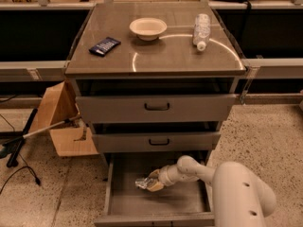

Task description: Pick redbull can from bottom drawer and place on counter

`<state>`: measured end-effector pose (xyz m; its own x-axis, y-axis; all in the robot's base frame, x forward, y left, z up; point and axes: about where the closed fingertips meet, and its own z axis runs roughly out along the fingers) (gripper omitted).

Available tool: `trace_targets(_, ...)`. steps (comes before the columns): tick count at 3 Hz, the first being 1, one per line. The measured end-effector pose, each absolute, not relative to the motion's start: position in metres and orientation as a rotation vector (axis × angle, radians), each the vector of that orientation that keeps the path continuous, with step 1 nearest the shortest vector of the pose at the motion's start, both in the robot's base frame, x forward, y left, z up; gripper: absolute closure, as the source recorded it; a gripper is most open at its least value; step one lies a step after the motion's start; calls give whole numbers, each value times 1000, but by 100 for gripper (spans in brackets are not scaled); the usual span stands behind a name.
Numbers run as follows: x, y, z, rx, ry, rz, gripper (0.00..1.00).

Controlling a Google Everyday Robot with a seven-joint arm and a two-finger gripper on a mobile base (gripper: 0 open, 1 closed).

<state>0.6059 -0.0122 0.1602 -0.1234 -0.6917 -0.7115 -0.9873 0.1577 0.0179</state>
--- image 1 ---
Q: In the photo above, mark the grey metal drawer cabinet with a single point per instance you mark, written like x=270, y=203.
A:
x=168, y=66

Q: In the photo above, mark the white paper bowl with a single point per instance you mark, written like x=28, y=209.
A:
x=148, y=29

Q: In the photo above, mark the grey top drawer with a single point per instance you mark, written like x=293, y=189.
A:
x=152, y=109

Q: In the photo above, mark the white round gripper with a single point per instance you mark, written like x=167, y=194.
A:
x=165, y=175

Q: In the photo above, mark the black and white grabber stick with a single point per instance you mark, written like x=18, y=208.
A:
x=12, y=159

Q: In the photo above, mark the clear plastic water bottle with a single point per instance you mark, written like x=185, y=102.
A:
x=201, y=32

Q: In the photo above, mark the light wooden box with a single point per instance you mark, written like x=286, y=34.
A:
x=58, y=114

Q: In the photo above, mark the grey middle drawer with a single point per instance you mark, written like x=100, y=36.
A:
x=155, y=142

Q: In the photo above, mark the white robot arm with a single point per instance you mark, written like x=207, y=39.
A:
x=240, y=198

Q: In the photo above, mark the grey open bottom drawer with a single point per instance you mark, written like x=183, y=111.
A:
x=126, y=205

